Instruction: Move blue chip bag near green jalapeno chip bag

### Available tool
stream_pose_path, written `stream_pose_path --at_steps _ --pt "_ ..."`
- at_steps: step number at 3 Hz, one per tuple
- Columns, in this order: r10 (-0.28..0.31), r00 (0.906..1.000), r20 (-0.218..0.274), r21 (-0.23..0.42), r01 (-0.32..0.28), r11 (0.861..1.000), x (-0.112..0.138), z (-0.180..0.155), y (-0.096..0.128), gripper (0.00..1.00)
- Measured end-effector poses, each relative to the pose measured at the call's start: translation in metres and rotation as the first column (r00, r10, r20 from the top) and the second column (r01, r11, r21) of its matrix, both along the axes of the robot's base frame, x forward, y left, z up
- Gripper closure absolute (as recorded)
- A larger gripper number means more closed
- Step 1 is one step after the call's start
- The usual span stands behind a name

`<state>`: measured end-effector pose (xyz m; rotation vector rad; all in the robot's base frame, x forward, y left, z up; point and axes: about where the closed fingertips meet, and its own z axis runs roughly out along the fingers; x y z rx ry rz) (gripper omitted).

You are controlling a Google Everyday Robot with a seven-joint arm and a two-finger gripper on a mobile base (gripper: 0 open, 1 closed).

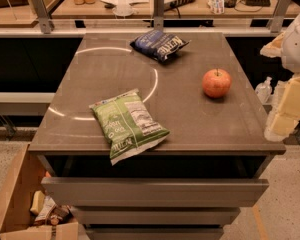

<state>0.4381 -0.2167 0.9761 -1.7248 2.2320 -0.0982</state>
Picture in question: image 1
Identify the blue chip bag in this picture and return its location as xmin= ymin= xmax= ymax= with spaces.
xmin=130 ymin=30 xmax=188 ymax=63

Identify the snack packet in box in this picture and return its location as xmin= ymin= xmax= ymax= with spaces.
xmin=34 ymin=196 xmax=70 ymax=226

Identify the grey drawer cabinet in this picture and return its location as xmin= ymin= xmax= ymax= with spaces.
xmin=29 ymin=33 xmax=285 ymax=240

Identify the red apple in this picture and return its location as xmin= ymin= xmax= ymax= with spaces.
xmin=202 ymin=68 xmax=232 ymax=98

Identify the right metal bracket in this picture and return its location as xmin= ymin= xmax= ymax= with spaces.
xmin=267 ymin=0 xmax=291 ymax=33

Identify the grey power strip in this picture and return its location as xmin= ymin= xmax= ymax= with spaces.
xmin=164 ymin=0 xmax=196 ymax=11

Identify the hand sanitizer bottle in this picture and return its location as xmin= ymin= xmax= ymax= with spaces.
xmin=255 ymin=77 xmax=272 ymax=104

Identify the green jalapeno chip bag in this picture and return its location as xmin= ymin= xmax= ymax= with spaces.
xmin=89 ymin=89 xmax=170 ymax=165

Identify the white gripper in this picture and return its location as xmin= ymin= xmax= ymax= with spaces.
xmin=260 ymin=14 xmax=300 ymax=142

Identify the cardboard box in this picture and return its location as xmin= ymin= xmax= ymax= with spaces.
xmin=0 ymin=145 xmax=79 ymax=240

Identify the yellow item in box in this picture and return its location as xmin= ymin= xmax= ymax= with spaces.
xmin=30 ymin=191 xmax=45 ymax=215

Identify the middle metal bracket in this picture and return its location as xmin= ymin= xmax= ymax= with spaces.
xmin=153 ymin=0 xmax=164 ymax=31

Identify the white cup on saucer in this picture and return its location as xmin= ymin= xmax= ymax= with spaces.
xmin=113 ymin=0 xmax=134 ymax=17

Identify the left metal bracket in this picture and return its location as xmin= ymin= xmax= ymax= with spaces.
xmin=31 ymin=0 xmax=54 ymax=34

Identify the metal bracket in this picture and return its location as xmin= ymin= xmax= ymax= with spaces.
xmin=31 ymin=0 xmax=54 ymax=34
xmin=153 ymin=0 xmax=164 ymax=31
xmin=267 ymin=0 xmax=291 ymax=33

